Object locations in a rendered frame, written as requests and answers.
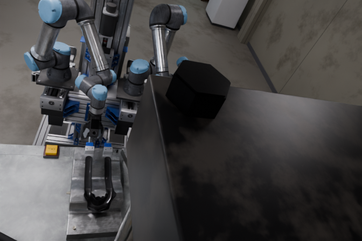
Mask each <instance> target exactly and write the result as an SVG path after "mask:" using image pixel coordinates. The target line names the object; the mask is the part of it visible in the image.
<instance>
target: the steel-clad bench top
mask: <svg viewBox="0 0 362 241"><path fill-rule="evenodd" d="M69 148H70V149H69ZM44 149H45V146H34V145H10V144H0V232H1V233H3V234H5V235H7V236H9V237H11V238H13V239H15V240H17V241H114V240H115V238H116V237H102V238H87V239H72V240H66V234H67V222H68V210H69V198H70V194H66V192H70V191H71V179H72V167H73V156H74V147H59V154H58V158H43V155H44ZM121 151H122V150H121V149H119V158H120V180H121V185H122V189H123V203H122V207H121V222H122V221H123V219H124V216H125V214H126V212H127V210H128V207H129V205H130V192H129V178H128V169H127V167H126V164H125V162H124V160H123V158H122V155H121Z"/></svg>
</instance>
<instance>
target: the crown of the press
mask: <svg viewBox="0 0 362 241"><path fill-rule="evenodd" d="M230 85H231V83H230V80H228V79H227V78H226V77H224V76H223V75H222V74H221V73H220V72H219V71H218V70H216V69H215V68H214V67H213V66H212V65H211V64H207V63H201V62H195V61H190V60H183V61H182V63H181V64H180V65H179V67H178V68H177V70H176V71H175V73H174V75H173V77H166V76H159V75H152V74H151V75H149V76H148V79H147V82H146V84H145V87H144V91H143V94H142V97H141V100H140V104H139V106H138V109H137V113H136V116H135V119H134V122H133V125H132V128H131V131H130V135H129V138H128V141H127V144H126V150H127V164H128V178H129V192H130V206H131V220H132V227H133V241H362V106H361V105H354V104H346V103H339V102H332V101H325V100H318V99H314V98H307V97H299V96H293V95H286V94H278V93H271V92H267V91H260V90H253V89H246V88H239V87H231V86H230Z"/></svg>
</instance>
